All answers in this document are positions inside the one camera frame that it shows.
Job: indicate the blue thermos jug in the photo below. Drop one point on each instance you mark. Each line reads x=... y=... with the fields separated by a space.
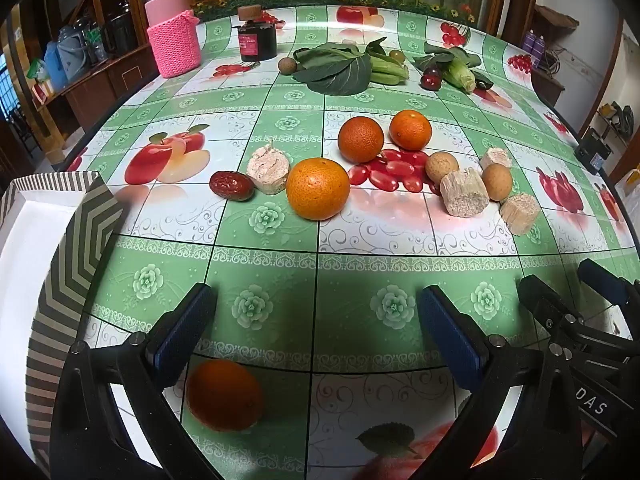
x=52 y=67

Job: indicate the black box device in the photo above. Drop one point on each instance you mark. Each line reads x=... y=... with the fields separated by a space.
x=592 y=147

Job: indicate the orange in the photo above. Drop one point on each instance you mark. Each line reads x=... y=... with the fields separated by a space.
x=225 y=395
x=361 y=139
x=410 y=130
x=317 y=188

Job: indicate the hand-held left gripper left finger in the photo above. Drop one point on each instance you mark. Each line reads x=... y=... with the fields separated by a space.
x=182 y=332

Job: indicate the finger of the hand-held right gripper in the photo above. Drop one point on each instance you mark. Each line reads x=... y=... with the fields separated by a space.
x=602 y=275
x=542 y=295

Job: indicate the black pot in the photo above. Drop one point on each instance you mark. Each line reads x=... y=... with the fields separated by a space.
x=117 y=30

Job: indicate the striped cardboard box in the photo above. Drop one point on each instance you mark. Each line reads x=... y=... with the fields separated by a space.
x=75 y=260

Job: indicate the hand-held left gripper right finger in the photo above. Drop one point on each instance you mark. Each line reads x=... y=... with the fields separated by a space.
x=450 y=340

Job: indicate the red date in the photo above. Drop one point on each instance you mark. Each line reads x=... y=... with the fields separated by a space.
x=231 y=185

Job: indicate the purple bottle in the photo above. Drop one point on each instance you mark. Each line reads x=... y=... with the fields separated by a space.
x=528 y=42
x=539 y=46

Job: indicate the leafy bok choy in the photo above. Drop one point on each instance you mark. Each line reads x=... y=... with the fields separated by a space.
x=340 y=72

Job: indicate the grey thermos jug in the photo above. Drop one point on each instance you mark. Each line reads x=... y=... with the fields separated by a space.
x=72 y=52

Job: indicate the green printed tablecloth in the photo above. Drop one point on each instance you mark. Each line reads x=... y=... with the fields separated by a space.
x=280 y=270

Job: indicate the green leafy vegetable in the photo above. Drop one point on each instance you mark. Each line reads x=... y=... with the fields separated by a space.
x=452 y=67

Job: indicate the dark jar with cork lid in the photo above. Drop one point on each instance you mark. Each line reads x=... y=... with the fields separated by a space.
x=256 y=40

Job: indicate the wooden wall shelf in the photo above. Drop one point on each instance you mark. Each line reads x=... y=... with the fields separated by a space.
x=555 y=17

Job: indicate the dark red cherry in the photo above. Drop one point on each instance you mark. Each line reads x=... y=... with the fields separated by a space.
x=431 y=80

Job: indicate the green bag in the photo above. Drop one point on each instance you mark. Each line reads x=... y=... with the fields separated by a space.
x=37 y=70

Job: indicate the wooden cabinet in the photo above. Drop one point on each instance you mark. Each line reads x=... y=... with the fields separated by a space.
x=115 y=85

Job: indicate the pink bottle with knitted sleeve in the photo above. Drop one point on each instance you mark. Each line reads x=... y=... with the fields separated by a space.
x=172 y=35

